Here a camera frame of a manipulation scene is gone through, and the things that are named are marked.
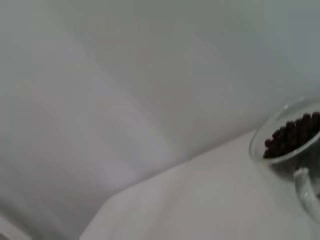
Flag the brown coffee beans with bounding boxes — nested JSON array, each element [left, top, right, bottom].
[[262, 111, 320, 159]]

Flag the clear double-wall glass cup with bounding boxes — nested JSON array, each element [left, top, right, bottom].
[[248, 96, 320, 226]]

